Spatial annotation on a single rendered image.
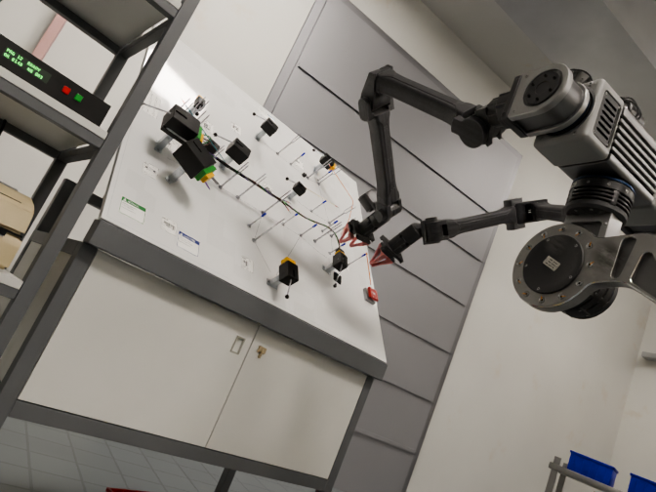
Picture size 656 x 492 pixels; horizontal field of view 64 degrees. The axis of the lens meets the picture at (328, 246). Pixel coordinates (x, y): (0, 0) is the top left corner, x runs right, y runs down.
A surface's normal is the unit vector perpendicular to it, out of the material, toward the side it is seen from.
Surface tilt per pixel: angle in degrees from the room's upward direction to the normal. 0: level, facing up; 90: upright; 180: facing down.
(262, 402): 90
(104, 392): 90
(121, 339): 90
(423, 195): 90
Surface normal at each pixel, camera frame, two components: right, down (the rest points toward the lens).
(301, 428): 0.64, 0.07
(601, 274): -0.76, -0.45
